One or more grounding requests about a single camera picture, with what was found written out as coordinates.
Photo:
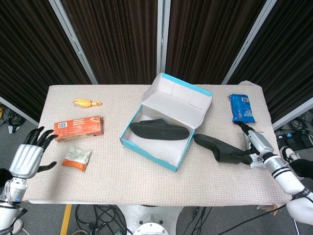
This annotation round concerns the blue snack bag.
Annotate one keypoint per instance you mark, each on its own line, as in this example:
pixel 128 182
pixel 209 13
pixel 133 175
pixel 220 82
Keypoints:
pixel 242 109

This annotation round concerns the white partition base rail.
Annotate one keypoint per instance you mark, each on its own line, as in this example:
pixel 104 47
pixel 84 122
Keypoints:
pixel 17 110
pixel 293 113

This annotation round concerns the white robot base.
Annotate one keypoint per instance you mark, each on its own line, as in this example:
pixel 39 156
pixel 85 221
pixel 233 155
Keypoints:
pixel 151 220

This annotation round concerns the black shoe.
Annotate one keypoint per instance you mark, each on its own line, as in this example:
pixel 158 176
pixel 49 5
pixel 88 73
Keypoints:
pixel 159 131
pixel 220 148

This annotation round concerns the light blue shoe box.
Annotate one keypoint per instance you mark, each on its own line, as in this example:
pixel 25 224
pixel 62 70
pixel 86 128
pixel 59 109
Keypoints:
pixel 156 149

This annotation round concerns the black and white sneaker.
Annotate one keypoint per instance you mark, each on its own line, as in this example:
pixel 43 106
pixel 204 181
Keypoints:
pixel 288 154

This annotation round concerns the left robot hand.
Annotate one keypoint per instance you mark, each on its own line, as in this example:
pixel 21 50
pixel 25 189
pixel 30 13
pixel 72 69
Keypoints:
pixel 25 159

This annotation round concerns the white partition post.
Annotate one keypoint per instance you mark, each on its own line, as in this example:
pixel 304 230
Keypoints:
pixel 249 41
pixel 163 41
pixel 73 41

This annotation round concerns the orange cardboard carton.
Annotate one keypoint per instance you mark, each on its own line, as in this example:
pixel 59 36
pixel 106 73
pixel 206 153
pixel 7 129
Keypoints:
pixel 78 128

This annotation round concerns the dark ribbed partition panel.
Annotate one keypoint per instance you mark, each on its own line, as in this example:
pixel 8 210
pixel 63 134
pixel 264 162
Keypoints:
pixel 117 41
pixel 29 54
pixel 288 61
pixel 210 41

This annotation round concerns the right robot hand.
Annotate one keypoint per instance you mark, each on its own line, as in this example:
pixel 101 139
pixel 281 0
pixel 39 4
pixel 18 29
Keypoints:
pixel 260 144

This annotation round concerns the black power strip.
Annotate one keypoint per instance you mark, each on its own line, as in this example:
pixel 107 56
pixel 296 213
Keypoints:
pixel 293 138

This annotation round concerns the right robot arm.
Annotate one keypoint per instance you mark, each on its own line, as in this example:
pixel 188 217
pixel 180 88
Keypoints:
pixel 286 178

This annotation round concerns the black trouser leg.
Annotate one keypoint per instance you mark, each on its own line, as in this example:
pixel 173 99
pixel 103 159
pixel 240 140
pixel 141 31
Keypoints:
pixel 304 167

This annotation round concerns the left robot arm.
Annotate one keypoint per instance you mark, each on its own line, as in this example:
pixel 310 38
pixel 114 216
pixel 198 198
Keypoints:
pixel 12 193

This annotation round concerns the beige waffle tablecloth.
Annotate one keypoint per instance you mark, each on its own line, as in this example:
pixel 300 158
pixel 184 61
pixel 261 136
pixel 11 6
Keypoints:
pixel 122 181

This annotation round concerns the yellow rubber chicken toy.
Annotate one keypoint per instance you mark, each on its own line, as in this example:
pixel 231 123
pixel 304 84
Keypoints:
pixel 84 102

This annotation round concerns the orange and white snack bag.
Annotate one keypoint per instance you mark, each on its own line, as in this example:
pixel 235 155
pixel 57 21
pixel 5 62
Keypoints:
pixel 77 157

